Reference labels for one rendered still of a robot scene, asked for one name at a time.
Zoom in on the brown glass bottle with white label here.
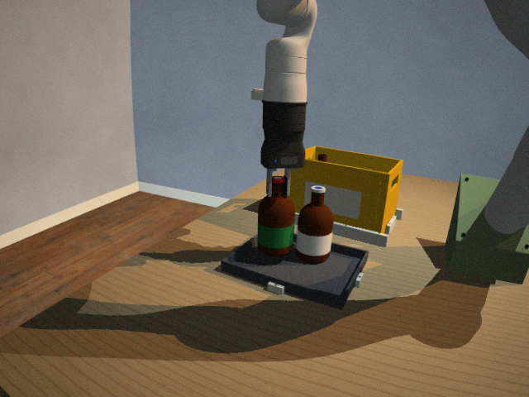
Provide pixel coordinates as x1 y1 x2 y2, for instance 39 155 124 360
296 186 334 264

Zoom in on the yellow crate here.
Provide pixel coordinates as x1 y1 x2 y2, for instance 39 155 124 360
288 146 403 234

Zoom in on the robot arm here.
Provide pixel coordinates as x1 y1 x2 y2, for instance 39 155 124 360
256 0 529 234

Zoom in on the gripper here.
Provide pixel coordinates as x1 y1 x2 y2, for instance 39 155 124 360
251 72 307 197

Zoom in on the brown bottle with green label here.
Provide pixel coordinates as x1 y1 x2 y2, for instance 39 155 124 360
257 176 295 256

